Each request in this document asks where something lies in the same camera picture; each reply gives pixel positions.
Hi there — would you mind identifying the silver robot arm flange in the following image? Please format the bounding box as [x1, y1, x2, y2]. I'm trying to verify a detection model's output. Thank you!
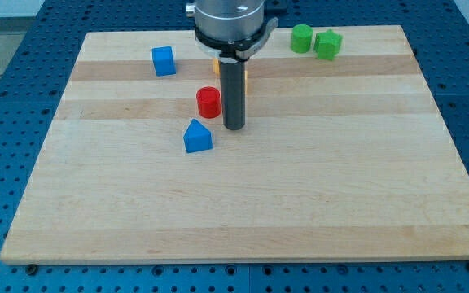
[185, 0, 278, 63]

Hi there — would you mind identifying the wooden board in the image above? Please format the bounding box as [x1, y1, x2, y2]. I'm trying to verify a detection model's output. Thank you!
[0, 25, 469, 265]

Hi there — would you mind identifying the blue triangular prism block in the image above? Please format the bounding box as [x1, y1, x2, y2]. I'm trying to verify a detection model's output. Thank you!
[183, 119, 213, 153]

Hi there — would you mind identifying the red cylinder block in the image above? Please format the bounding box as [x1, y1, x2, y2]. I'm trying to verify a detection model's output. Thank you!
[196, 86, 221, 119]

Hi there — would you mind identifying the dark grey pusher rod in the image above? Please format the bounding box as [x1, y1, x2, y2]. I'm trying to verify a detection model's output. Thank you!
[220, 62, 246, 130]

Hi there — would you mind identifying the yellow block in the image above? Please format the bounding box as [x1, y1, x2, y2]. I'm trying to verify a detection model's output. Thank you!
[212, 58, 248, 94]

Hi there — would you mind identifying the blue cube block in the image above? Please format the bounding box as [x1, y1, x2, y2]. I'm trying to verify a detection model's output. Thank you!
[151, 46, 176, 77]

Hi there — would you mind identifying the green cylinder block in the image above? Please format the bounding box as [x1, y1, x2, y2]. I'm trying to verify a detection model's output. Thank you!
[290, 24, 313, 54]

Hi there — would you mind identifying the green star block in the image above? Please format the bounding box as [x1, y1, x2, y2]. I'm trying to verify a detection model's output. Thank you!
[314, 29, 343, 60]

